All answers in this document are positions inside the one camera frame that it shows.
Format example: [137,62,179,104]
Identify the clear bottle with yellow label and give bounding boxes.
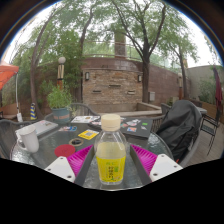
[94,113,129,186]

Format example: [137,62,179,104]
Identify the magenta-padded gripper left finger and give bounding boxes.
[44,143,95,187]

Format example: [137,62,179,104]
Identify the globe lamp post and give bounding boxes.
[56,56,67,91]

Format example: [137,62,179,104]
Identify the flat round red coaster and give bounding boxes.
[54,143,77,158]

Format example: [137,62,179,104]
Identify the dark red closed umbrella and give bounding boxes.
[213,64,224,116]

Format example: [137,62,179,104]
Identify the yellow card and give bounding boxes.
[77,129,100,141]

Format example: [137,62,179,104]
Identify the white printed card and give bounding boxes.
[70,115,101,124]

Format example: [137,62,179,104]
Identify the silver laptop with stickers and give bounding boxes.
[14,119,59,138]

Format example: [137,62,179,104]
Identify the green plant in blue pot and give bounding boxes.
[45,84,75,125]

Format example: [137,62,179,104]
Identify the orange patio umbrella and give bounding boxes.
[0,59,24,123]

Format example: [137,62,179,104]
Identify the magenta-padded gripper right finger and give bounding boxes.
[129,143,184,186]

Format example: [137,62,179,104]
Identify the black laptop with stickers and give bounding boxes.
[88,116,154,139]

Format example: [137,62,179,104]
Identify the small colourful card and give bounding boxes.
[59,125,78,132]

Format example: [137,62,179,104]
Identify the yellow blue striped cone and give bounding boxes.
[29,102,38,121]

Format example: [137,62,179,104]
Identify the round black yellow sticker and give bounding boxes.
[68,137,85,147]

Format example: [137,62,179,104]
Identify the dark metal chair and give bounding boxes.
[199,113,223,156]

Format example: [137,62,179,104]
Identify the black backpack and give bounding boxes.
[155,99,203,163]

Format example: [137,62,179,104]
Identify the white mug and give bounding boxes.
[15,124,40,154]

